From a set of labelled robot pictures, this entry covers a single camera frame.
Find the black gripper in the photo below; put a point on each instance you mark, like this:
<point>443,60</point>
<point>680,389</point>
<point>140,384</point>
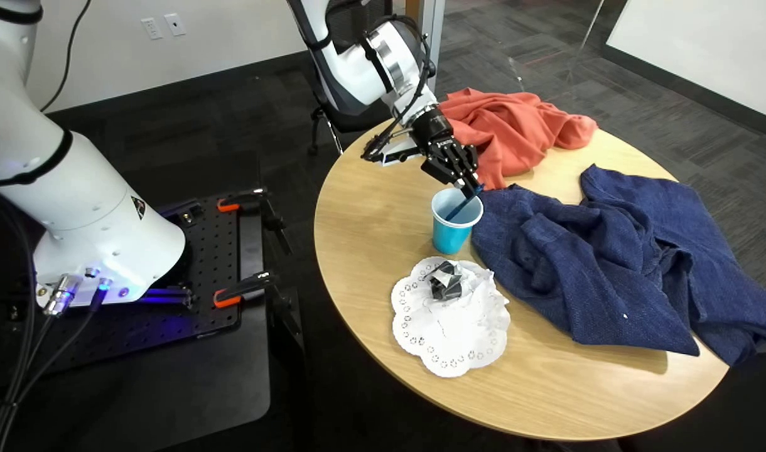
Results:
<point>432,129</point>

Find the blue pen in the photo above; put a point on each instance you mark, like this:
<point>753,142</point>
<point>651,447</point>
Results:
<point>459,208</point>

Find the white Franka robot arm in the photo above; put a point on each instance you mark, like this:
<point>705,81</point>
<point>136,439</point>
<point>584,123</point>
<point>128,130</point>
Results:
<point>87,208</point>

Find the blue plastic cup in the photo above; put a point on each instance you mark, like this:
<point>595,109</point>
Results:
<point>450,234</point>

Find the orange cloth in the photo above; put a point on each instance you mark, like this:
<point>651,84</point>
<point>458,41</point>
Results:
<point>523,129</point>

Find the small black silver object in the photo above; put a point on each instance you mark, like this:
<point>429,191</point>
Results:
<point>371,152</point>

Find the black binder clip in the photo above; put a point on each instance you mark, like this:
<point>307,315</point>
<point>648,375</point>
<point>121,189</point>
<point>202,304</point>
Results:
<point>444,280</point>

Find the black mesh office chair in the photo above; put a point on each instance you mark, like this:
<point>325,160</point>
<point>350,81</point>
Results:
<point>327,104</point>

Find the white paper doily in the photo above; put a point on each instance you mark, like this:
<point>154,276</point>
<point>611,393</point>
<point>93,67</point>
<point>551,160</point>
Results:
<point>447,335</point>

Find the dark blue cloth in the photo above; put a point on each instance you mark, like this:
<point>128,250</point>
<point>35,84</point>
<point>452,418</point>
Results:
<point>615,258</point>

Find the black orange clamp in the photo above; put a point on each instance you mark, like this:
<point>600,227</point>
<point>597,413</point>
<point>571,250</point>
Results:
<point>242,202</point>
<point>242,288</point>

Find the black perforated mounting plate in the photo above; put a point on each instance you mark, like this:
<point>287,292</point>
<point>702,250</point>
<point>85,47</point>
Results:
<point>145,326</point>

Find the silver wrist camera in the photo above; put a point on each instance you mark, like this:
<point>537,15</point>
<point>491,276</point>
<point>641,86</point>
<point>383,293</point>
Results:
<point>400,153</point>

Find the white wall outlet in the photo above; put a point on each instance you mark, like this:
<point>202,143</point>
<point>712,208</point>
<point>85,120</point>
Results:
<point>173,24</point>
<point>150,29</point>

